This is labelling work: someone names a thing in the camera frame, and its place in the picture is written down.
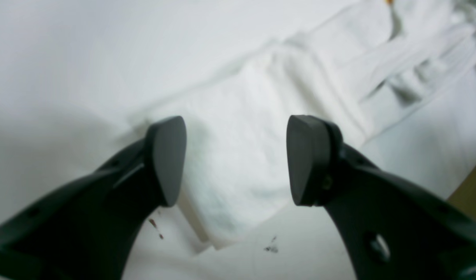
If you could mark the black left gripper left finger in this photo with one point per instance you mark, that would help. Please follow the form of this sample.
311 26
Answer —
85 229

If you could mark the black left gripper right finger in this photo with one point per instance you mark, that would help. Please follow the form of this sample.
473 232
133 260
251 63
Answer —
391 228

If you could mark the white printed T-shirt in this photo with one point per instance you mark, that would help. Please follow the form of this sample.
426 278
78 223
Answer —
365 69

